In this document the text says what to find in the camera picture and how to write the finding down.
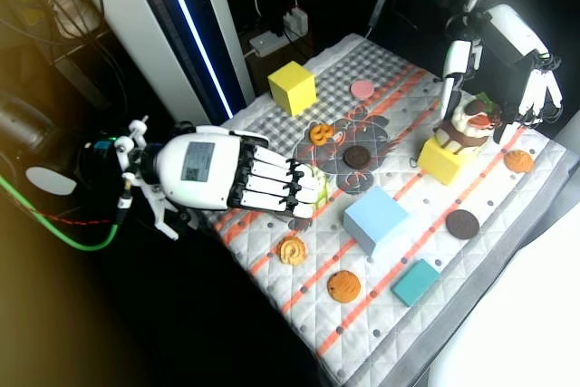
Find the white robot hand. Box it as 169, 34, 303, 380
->
153, 125, 327, 220
438, 3, 566, 144

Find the chocolate strawberry toy cake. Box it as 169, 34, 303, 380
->
432, 92, 504, 155

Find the green cream toy cake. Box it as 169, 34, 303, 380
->
302, 162, 331, 209

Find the yellow textured square pad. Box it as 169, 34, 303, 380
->
266, 60, 317, 117

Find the smooth yellow cube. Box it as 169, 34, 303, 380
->
416, 136, 477, 187

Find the light blue cube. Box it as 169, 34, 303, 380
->
343, 186, 411, 257

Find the orange pretzel cookie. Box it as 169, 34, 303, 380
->
309, 122, 334, 147

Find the orange swirl cookie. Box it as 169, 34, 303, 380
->
275, 236, 309, 266

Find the orange rosette cookie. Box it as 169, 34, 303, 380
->
504, 149, 535, 174

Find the white column with blue light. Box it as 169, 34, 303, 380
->
61, 0, 256, 125

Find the white power strip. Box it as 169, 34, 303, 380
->
247, 29, 294, 58

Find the dark chocolate sandwich cookie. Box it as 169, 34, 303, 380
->
343, 145, 373, 169
445, 208, 480, 240

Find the pink sandwich cookie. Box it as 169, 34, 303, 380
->
349, 80, 376, 101

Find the white plug adapter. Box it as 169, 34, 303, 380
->
282, 5, 310, 35

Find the round orange cookie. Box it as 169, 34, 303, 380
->
326, 269, 363, 305

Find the grey quilt with bear print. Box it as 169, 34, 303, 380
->
198, 32, 568, 387

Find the flat teal block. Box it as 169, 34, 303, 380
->
390, 258, 441, 308

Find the white and blue cable plug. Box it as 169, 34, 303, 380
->
367, 0, 393, 29

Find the green cable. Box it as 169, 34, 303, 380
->
0, 174, 120, 252

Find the thin red cable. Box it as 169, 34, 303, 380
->
34, 209, 114, 226

